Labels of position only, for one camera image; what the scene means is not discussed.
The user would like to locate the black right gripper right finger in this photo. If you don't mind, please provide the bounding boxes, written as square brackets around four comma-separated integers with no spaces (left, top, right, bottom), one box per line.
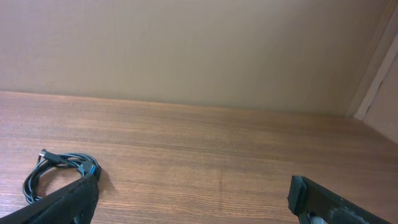
[287,175,389,224]

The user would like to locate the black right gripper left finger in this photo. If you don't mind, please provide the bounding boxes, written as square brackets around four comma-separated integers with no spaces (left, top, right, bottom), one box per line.
[1,174,100,224]

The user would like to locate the black USB cable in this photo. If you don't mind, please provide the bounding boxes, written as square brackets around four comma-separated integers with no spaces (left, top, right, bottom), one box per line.
[22,149,102,205]

